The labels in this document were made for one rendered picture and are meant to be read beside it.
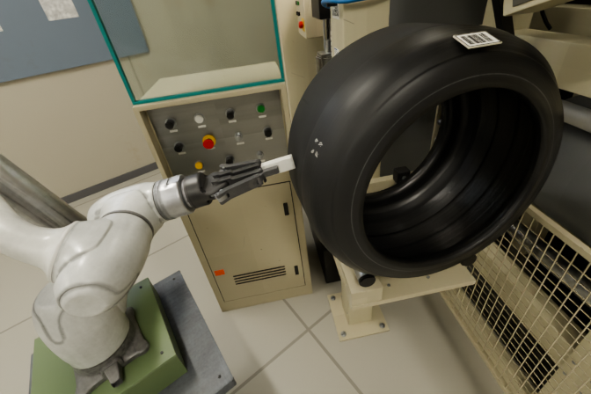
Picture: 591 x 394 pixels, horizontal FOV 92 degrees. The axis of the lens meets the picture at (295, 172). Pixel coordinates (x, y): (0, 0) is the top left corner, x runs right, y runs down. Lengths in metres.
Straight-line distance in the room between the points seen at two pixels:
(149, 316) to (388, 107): 0.93
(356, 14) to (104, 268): 0.78
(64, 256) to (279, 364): 1.32
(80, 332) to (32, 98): 2.64
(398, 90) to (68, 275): 0.57
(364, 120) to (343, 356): 1.39
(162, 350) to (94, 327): 0.20
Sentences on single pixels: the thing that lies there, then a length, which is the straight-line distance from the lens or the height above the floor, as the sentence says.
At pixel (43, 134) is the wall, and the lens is 3.41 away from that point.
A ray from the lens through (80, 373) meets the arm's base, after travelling 1.06.
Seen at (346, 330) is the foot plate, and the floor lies 0.01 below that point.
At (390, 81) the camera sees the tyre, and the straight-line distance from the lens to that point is 0.50.
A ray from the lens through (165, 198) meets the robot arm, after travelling 0.65.
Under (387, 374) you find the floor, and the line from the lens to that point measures 1.70.
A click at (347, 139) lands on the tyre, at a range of 0.49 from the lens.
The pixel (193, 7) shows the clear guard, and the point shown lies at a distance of 1.09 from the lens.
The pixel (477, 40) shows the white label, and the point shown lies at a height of 1.46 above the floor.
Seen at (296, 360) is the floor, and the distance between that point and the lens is 1.72.
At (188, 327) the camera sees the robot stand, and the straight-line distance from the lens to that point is 1.15.
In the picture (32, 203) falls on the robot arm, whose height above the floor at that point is 1.17.
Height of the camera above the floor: 1.56
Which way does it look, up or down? 33 degrees down
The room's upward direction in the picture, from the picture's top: 8 degrees counter-clockwise
